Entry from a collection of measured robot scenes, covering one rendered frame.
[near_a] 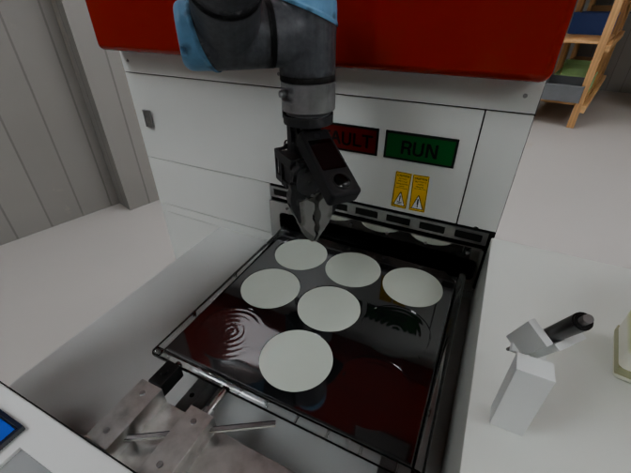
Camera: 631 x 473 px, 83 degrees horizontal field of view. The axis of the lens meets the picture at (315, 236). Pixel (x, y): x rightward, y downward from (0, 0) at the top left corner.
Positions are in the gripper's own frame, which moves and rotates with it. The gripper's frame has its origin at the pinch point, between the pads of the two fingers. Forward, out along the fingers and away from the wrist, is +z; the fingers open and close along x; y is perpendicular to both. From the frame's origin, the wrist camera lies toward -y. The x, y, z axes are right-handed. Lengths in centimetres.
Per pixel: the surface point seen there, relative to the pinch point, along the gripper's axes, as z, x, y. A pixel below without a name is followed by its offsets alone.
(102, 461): 1.2, 33.6, -21.1
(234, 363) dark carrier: 7.2, 19.2, -12.1
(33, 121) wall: 29, 68, 231
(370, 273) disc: 7.3, -8.1, -5.6
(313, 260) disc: 7.2, -0.9, 2.6
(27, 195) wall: 71, 86, 224
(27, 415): 1.2, 40.0, -12.7
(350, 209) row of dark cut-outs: 1.6, -11.9, 7.0
